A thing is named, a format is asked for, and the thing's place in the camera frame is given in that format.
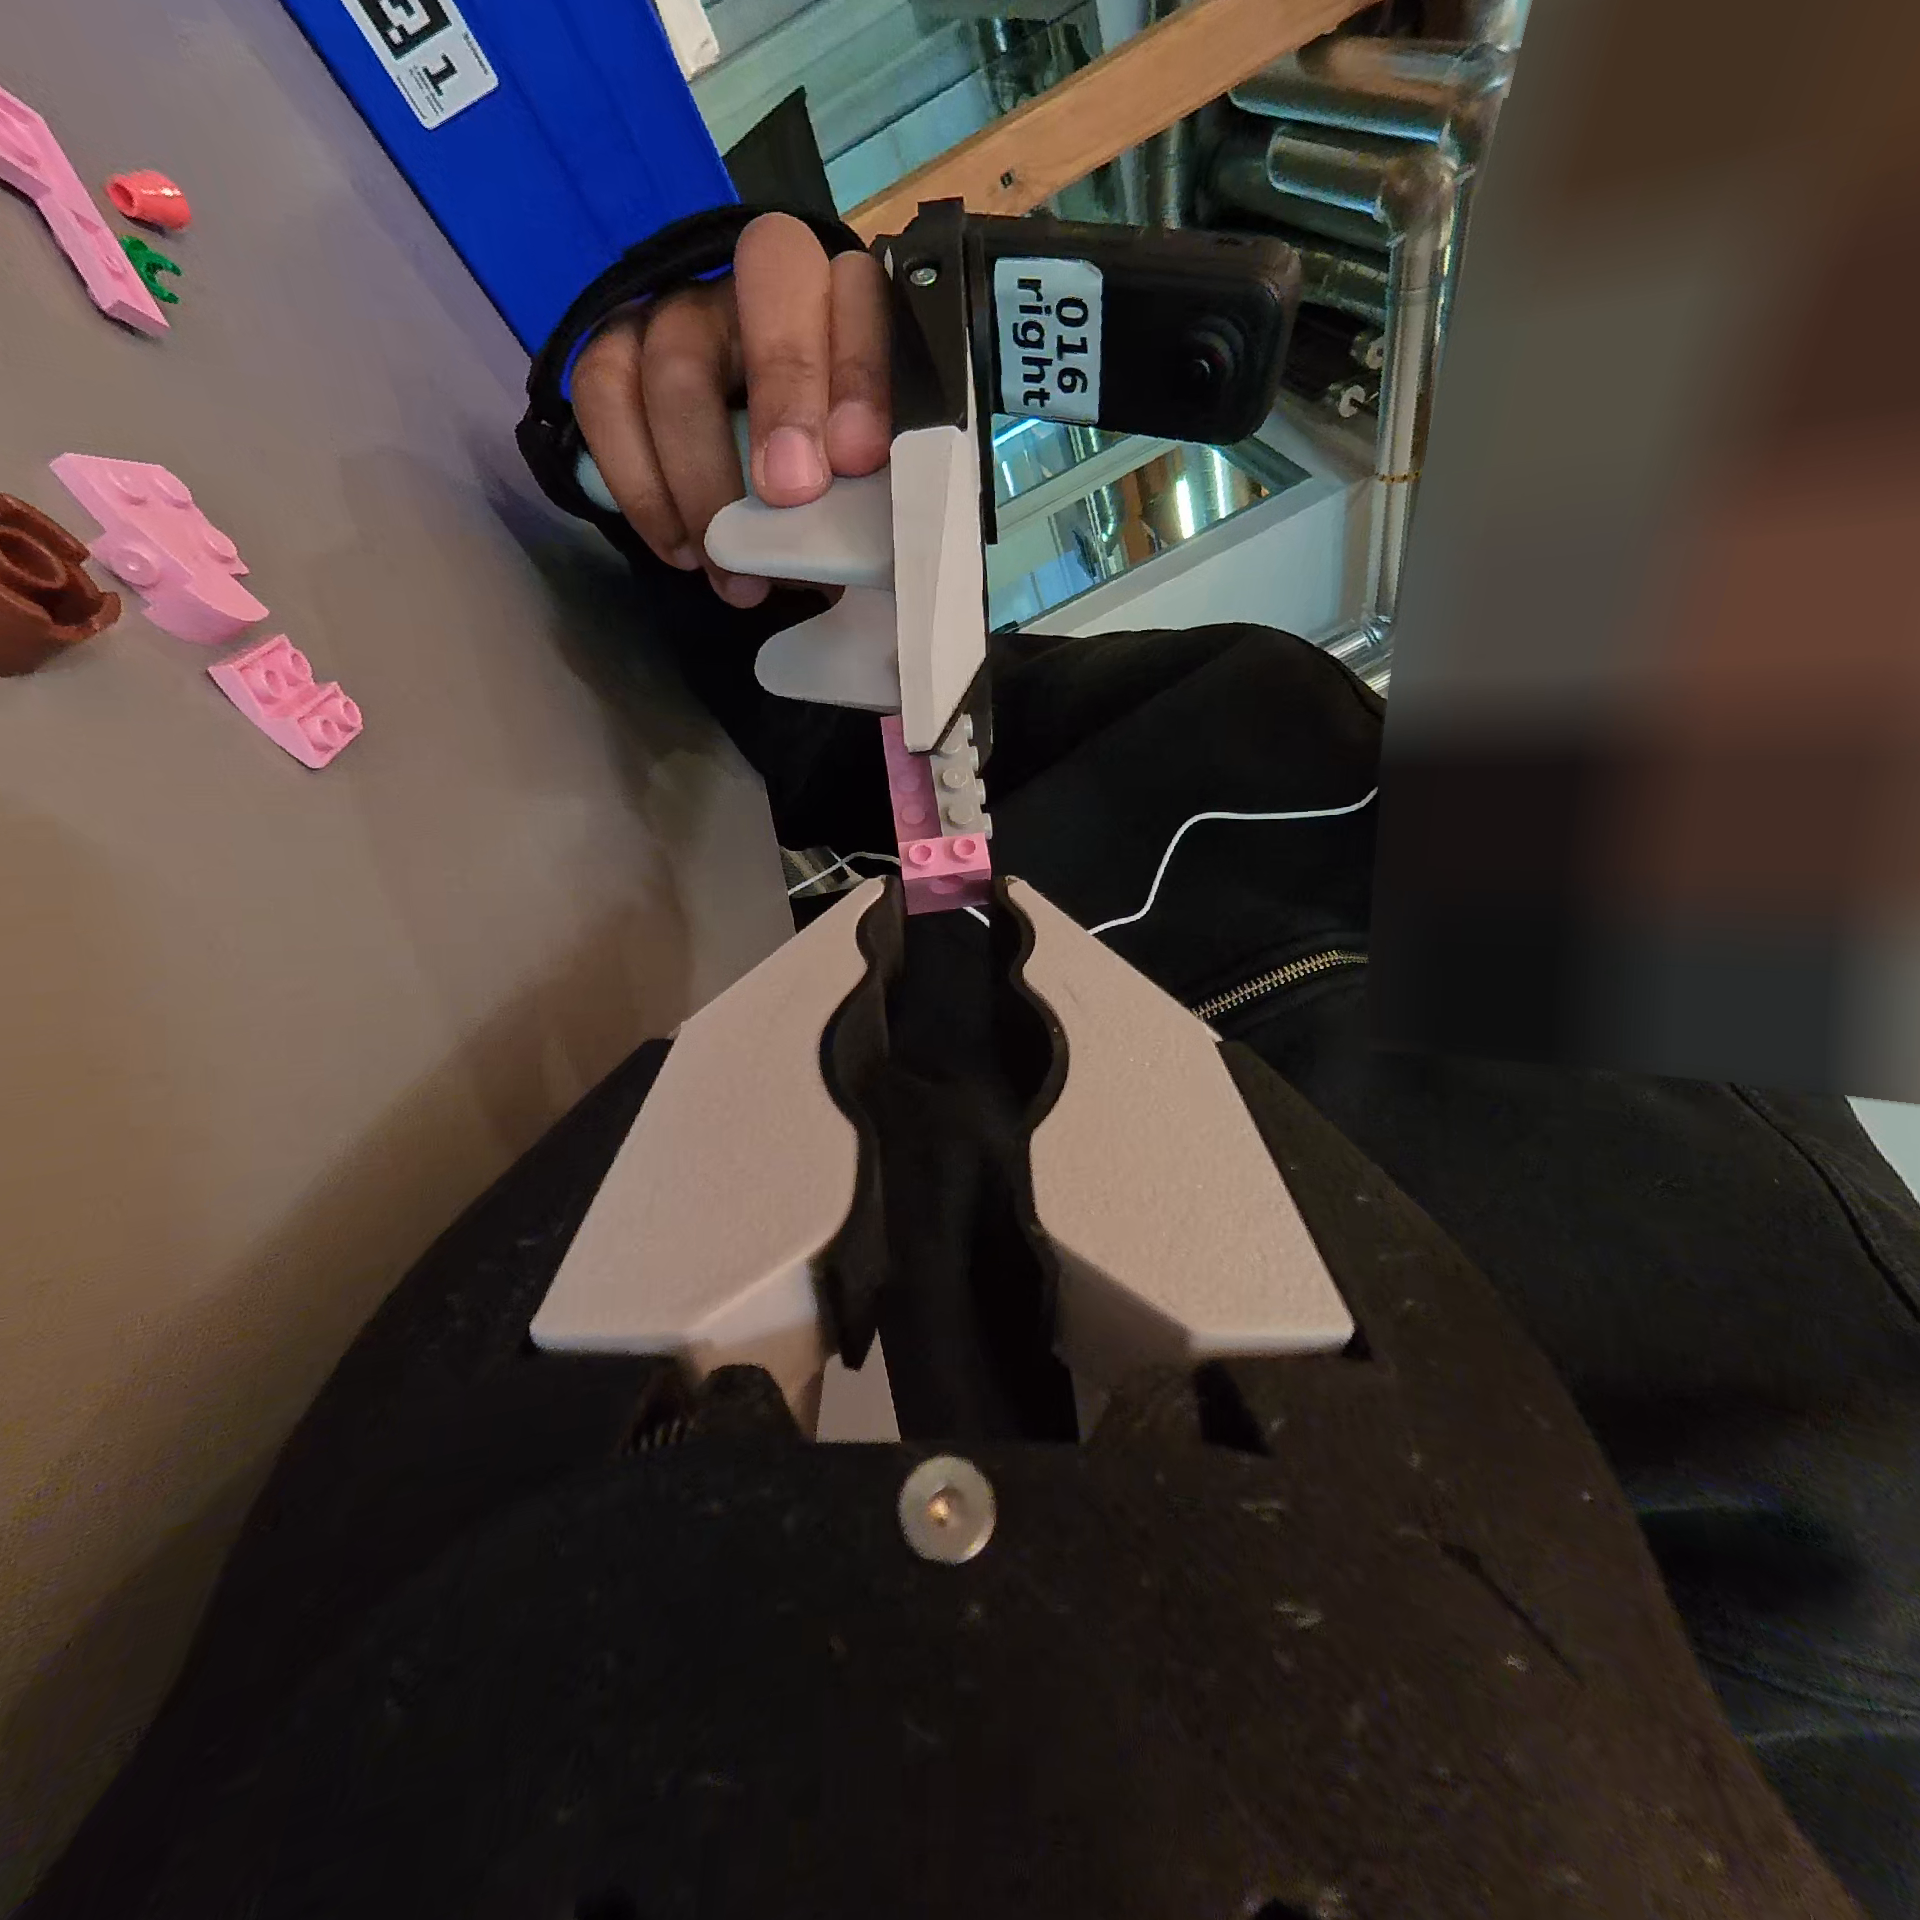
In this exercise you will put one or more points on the black office chair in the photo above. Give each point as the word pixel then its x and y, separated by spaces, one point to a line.
pixel 781 158

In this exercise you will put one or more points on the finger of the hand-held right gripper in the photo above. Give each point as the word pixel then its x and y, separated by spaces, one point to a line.
pixel 939 570

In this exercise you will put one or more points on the blue plastic bin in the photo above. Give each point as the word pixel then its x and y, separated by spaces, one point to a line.
pixel 569 149

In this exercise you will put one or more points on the person's right hand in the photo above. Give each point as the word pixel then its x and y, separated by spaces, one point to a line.
pixel 692 405

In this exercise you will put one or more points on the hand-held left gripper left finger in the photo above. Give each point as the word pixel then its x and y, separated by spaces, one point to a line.
pixel 705 1200

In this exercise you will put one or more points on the long pink plate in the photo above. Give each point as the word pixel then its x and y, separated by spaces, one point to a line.
pixel 908 797

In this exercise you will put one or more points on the brown round brick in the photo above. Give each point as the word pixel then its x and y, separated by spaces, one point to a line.
pixel 38 592

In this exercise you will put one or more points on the grey side-stud brick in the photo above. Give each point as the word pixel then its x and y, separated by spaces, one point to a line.
pixel 963 781

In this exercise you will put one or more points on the pile of pink toy bricks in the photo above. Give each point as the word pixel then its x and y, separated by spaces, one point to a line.
pixel 149 556

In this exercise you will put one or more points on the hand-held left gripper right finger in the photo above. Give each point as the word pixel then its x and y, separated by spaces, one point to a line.
pixel 1185 1200

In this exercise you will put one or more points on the small pink side-stud brick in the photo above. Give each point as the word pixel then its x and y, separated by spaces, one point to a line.
pixel 949 869

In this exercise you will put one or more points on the silver metal pipes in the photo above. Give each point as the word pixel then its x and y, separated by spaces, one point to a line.
pixel 1349 149

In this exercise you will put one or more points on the wooden beam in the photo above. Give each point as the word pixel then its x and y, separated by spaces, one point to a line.
pixel 1109 105

